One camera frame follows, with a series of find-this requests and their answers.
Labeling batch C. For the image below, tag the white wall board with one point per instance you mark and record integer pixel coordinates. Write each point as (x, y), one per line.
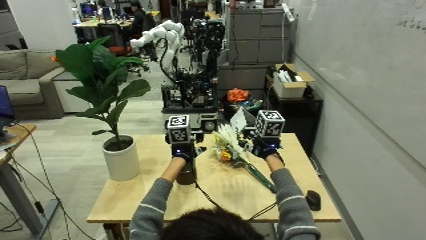
(368, 66)

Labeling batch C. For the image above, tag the black robot cart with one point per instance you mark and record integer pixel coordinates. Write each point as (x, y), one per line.
(195, 90)

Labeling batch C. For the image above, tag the wooden side desk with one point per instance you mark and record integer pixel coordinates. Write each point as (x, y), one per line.
(14, 156)

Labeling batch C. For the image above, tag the green leafy plant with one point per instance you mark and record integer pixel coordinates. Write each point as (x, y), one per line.
(101, 76)

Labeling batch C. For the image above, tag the blue laptop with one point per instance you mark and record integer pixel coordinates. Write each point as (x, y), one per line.
(6, 103)

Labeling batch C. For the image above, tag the open cardboard box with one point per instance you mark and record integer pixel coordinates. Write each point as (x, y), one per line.
(291, 85)

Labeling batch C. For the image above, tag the person's right hand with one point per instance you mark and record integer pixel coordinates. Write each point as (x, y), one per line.
(266, 149)

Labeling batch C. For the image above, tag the left glove white marker cube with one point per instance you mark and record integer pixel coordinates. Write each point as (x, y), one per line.
(179, 129)

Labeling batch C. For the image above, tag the white plant pot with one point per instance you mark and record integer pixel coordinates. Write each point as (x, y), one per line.
(122, 161)

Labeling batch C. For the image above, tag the black computer mouse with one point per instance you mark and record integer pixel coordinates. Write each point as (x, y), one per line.
(314, 200)

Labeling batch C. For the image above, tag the glove white marker cube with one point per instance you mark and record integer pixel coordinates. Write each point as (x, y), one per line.
(270, 123)
(179, 129)

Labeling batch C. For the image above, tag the orange cloth bundle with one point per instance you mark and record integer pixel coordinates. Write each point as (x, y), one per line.
(238, 94)

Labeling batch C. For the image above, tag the wooden office desk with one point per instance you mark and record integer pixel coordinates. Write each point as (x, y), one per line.
(101, 23)

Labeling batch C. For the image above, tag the person's left hand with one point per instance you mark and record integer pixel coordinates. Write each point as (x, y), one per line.
(182, 152)

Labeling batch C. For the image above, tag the right glove white marker cube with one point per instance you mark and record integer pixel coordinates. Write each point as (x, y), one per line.
(270, 123)

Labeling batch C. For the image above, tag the black side cabinet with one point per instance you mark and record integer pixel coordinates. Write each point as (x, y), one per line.
(300, 113)

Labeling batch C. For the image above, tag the grey sofa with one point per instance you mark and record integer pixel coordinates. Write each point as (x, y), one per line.
(31, 83)

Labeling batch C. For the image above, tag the flower bouquet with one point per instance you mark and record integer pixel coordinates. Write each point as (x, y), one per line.
(231, 146)

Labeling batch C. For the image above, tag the grey filing cabinets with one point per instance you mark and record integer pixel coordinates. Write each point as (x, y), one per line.
(258, 43)

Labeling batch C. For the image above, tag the red office chair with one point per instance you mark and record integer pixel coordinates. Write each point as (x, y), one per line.
(121, 50)

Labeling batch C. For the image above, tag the dark brown vase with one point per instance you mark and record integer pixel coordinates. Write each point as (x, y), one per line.
(187, 175)

